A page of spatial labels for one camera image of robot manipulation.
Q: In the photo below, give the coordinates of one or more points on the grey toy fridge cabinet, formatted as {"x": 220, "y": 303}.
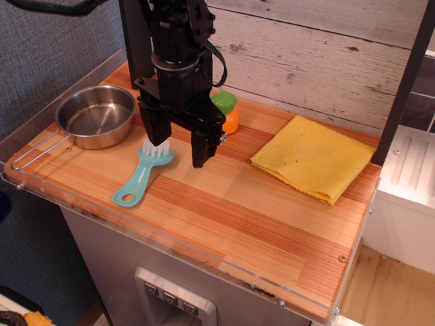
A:
{"x": 112, "y": 259}

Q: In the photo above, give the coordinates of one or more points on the yellow folded rag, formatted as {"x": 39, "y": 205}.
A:
{"x": 314, "y": 159}

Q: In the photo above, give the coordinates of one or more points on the teal dish brush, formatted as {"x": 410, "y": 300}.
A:
{"x": 150, "y": 156}

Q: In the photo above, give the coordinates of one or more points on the orange toy carrot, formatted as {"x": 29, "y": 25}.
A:
{"x": 226, "y": 103}

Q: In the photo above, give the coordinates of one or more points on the silver dispenser panel with buttons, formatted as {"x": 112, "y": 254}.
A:
{"x": 173, "y": 300}

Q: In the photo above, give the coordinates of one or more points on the dark frame post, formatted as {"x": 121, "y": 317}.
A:
{"x": 137, "y": 41}
{"x": 413, "y": 65}

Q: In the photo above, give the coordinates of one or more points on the white toy sink unit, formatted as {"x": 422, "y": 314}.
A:
{"x": 400, "y": 223}

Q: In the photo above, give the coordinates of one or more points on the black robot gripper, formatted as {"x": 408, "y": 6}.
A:
{"x": 181, "y": 96}

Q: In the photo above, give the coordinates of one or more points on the silver pot with wire handle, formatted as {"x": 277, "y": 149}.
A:
{"x": 93, "y": 118}

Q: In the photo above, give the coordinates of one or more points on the dark left frame post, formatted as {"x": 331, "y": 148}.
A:
{"x": 137, "y": 41}

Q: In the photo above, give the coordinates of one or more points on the dark right frame post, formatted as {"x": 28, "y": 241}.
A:
{"x": 413, "y": 65}

